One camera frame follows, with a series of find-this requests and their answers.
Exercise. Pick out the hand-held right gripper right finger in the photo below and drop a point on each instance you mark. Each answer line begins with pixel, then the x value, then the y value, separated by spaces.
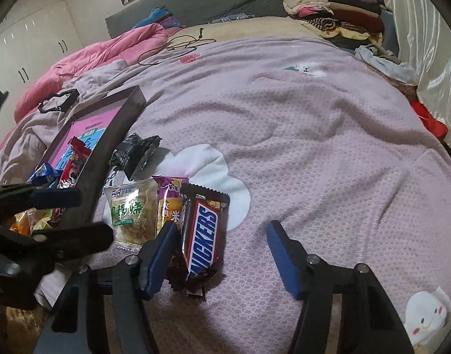
pixel 284 261

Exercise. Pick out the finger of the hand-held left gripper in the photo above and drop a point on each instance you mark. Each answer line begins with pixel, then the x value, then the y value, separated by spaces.
pixel 70 238
pixel 44 196

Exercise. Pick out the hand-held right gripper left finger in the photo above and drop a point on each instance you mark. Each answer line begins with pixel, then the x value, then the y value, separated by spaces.
pixel 159 258

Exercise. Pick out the blue snack packet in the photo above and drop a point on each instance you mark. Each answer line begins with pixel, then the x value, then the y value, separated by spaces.
pixel 44 173

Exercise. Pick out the green yellow snack packet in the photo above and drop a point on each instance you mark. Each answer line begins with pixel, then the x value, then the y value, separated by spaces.
pixel 43 219

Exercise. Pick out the orange snack packet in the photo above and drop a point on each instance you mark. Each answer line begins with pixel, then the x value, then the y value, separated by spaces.
pixel 24 223

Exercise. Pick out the red candy packet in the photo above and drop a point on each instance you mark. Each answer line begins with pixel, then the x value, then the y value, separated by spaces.
pixel 76 158

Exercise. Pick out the brown chocolate bar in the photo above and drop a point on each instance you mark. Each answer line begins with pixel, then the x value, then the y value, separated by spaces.
pixel 203 228

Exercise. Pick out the clear pastry packet green label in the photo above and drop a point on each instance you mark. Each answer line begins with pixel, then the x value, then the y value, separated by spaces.
pixel 131 210

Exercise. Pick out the purple yellow snack packet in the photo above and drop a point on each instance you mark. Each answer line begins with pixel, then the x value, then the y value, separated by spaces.
pixel 170 202

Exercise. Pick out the grey cardboard box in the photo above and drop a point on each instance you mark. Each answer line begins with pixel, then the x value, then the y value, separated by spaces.
pixel 111 136

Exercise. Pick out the black snack packet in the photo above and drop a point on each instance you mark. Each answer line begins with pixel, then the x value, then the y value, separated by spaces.
pixel 137 155

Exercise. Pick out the purple printed blanket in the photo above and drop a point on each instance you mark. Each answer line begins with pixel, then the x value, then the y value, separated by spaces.
pixel 302 136

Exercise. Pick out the pink quilt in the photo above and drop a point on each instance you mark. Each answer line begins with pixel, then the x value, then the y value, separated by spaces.
pixel 100 51

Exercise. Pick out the white wardrobe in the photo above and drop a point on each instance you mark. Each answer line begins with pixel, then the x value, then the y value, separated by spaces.
pixel 33 33

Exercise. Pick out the red bag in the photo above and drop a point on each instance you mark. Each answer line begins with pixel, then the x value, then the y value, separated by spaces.
pixel 428 121

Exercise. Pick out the blue garment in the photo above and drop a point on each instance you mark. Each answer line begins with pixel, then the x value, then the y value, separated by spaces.
pixel 155 14

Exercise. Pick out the white grey garment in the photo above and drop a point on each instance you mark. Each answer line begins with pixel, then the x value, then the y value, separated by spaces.
pixel 391 68

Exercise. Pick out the beige blanket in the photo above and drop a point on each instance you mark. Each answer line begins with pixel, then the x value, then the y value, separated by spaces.
pixel 255 29

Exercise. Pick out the floral cloth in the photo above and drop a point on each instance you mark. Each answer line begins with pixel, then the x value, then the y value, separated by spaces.
pixel 232 17

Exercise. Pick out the stack of folded clothes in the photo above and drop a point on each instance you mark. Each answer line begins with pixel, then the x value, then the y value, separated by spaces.
pixel 350 11

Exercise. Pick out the white satin curtain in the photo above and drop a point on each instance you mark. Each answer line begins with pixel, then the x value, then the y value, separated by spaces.
pixel 424 25

